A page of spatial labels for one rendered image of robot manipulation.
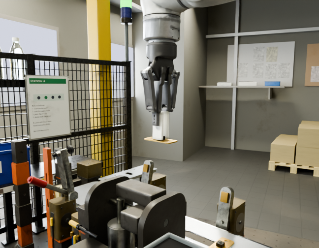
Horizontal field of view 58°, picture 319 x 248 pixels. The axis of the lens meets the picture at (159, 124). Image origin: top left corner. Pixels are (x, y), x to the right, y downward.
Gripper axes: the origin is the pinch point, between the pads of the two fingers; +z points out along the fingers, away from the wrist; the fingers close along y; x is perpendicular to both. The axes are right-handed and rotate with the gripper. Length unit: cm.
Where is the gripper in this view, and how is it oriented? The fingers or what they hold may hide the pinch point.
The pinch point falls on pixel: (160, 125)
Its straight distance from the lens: 72.6
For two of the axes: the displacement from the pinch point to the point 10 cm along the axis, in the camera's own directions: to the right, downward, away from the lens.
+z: -0.1, 9.9, 1.4
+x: -7.7, -1.0, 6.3
